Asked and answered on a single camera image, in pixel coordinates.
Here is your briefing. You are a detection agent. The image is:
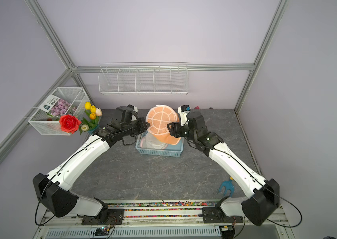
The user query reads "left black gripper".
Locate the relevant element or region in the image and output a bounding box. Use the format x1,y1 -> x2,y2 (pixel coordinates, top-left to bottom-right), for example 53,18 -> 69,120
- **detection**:
122,117 -> 150,136

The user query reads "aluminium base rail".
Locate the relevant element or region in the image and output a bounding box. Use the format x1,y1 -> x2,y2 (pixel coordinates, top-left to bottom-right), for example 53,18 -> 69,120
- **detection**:
34,200 -> 295,239

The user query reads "light blue plastic basket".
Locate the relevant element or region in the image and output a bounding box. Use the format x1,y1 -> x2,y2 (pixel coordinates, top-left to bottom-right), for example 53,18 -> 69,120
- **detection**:
135,132 -> 184,157

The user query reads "white mesh laundry bag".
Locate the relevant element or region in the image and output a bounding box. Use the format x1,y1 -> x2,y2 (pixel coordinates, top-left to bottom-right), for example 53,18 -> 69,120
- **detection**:
140,132 -> 168,150

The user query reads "orange mesh laundry bag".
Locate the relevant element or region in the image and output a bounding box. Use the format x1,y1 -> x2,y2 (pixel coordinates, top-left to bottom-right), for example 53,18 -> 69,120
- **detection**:
146,105 -> 180,145

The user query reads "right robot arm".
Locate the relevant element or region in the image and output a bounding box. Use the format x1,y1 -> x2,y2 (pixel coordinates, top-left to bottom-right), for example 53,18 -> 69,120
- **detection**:
167,112 -> 284,226

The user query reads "purple flower packet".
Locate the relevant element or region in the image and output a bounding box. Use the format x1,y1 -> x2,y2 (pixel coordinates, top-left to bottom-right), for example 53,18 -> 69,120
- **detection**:
38,95 -> 77,118

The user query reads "red artificial rose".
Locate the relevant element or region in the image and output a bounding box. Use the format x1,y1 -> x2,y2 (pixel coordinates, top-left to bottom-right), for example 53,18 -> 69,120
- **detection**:
59,115 -> 82,134

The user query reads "white wire corner basket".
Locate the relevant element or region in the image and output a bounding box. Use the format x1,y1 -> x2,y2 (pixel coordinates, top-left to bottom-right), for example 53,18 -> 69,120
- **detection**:
28,87 -> 89,136

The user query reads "tulip bouquet in vase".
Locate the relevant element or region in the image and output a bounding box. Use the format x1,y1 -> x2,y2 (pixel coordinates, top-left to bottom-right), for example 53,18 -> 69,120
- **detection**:
79,102 -> 102,134

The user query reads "long white wire shelf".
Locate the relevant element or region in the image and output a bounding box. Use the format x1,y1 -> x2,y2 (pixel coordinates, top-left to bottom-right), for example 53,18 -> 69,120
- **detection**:
98,62 -> 189,95

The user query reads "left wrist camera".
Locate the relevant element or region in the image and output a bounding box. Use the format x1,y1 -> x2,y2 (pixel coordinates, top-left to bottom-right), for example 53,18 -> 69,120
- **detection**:
128,105 -> 138,112

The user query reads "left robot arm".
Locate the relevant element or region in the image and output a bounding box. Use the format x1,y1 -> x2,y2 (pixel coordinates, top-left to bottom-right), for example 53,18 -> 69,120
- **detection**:
33,105 -> 150,225

